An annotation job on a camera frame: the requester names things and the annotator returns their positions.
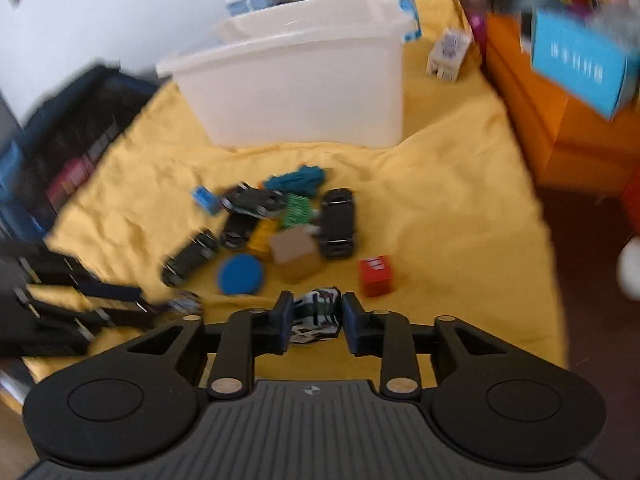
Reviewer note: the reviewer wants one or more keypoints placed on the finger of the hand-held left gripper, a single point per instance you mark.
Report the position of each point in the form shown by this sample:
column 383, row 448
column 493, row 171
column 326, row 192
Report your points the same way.
column 112, row 291
column 125, row 317

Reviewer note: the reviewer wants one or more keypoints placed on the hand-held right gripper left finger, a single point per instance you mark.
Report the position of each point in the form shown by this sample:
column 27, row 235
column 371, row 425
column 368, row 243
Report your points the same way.
column 285, row 322

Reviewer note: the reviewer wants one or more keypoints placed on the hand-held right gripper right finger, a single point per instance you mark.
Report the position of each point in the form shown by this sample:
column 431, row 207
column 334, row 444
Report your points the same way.
column 351, row 322

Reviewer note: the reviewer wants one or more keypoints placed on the green white patterned toy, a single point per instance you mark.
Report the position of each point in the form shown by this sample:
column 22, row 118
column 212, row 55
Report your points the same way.
column 317, row 312

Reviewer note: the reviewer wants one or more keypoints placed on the small grey blue toy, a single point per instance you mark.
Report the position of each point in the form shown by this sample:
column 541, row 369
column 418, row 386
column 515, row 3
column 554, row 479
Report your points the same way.
column 185, row 304

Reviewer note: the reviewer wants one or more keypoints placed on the teal toy figure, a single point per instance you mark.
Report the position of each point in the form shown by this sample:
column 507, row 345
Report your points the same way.
column 297, row 180

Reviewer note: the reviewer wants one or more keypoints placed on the white plastic container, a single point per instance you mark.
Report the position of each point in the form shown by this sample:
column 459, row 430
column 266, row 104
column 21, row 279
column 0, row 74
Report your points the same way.
column 300, row 85

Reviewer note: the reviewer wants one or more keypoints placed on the red cube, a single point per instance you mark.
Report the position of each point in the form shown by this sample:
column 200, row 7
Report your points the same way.
column 377, row 276

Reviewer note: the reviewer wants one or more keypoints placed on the blue round disc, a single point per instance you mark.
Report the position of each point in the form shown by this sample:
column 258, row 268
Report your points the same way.
column 241, row 274

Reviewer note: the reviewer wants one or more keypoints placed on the brown cardboard cube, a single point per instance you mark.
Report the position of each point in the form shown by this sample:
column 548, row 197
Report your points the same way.
column 295, row 254

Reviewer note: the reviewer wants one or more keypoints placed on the black toy car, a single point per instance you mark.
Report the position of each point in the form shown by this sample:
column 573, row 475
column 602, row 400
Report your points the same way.
column 338, row 222
column 252, row 202
column 190, row 258
column 235, row 232

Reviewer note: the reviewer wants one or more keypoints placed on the yellow block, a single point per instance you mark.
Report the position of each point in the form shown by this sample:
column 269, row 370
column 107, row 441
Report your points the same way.
column 263, row 240

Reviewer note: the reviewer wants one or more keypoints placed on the green block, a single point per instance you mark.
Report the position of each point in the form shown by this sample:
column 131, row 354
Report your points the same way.
column 296, row 211

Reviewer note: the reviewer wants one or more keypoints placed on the small blue block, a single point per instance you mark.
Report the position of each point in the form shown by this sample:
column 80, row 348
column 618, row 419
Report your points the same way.
column 206, row 199

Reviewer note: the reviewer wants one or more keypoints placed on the yellow cloth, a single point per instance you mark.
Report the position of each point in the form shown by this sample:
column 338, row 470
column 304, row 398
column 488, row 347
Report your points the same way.
column 450, row 210

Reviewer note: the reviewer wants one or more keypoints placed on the dark storage crate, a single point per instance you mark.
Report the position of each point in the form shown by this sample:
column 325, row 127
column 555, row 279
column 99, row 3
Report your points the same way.
column 65, row 135

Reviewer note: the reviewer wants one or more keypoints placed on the white oval object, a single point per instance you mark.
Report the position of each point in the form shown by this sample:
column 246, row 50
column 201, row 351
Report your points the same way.
column 629, row 270

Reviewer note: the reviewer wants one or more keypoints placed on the orange box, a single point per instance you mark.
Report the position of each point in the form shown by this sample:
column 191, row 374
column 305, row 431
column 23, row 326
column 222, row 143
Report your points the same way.
column 550, row 120

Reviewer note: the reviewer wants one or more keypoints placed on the small beige box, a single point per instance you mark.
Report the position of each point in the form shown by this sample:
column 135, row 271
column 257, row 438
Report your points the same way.
column 448, row 55

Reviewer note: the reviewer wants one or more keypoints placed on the pink toy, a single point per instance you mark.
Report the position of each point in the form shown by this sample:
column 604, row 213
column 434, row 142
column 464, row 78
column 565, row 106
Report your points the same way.
column 475, row 25

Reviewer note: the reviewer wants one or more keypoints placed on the light blue box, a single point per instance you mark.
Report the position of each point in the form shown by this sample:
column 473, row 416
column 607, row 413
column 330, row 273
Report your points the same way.
column 580, row 62

